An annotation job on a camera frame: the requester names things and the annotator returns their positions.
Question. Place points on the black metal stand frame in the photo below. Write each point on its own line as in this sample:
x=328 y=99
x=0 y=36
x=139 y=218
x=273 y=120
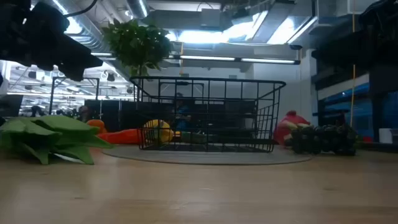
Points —
x=53 y=93

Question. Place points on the person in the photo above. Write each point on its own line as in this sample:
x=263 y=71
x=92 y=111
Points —
x=182 y=113
x=83 y=113

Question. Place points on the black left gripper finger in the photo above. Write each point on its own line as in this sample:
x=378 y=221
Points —
x=77 y=60

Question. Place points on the pink dragon fruit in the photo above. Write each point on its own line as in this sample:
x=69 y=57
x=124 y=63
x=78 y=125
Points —
x=290 y=124

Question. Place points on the green cucumber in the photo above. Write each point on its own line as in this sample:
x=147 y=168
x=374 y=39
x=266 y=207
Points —
x=194 y=137

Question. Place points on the yellow bell pepper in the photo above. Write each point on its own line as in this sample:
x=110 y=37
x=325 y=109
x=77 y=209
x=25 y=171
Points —
x=160 y=129

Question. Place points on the long ceiling light bar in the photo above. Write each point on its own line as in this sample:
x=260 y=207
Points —
x=217 y=58

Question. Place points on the green onion bunch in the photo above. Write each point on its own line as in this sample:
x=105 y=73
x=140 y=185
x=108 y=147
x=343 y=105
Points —
x=49 y=133

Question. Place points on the red object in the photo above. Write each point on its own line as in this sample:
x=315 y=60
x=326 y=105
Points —
x=367 y=139

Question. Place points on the green potted plant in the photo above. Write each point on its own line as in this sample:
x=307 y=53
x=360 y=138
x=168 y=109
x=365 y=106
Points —
x=136 y=43

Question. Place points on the orange carrot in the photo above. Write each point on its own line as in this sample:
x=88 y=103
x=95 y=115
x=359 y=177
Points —
x=119 y=137

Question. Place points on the dark purple grape bunch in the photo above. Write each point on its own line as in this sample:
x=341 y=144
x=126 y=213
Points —
x=326 y=140

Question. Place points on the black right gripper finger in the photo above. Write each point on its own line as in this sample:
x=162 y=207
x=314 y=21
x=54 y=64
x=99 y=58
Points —
x=345 y=49

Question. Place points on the round grey mat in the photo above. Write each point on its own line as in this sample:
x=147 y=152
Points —
x=202 y=157

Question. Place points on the dark monitor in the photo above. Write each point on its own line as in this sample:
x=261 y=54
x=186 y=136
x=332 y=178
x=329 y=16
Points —
x=9 y=105

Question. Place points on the black partition wall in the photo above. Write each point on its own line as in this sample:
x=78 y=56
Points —
x=109 y=115

